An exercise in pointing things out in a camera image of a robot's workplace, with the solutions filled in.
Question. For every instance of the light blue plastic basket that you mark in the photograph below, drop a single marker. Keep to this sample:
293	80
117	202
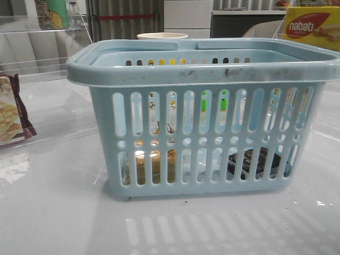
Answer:
236	110

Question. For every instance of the yellow popcorn paper bucket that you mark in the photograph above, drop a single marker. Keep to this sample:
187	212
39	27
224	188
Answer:
162	35

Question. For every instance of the white grey cabinet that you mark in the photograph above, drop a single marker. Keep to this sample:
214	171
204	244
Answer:
204	19

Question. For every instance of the clear acrylic display shelf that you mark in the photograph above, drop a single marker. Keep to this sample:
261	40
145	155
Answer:
36	54

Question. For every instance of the white sofa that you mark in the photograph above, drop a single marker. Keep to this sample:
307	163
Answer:
264	30

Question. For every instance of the maroon biscuit snack packet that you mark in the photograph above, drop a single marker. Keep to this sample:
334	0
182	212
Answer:
15	124

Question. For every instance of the green cartoon snack can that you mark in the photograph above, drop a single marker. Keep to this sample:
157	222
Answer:
52	14

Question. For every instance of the plate of food on counter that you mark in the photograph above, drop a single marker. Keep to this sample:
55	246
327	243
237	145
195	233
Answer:
282	3

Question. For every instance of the yellow nabati wafer box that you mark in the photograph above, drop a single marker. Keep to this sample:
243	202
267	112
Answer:
334	10

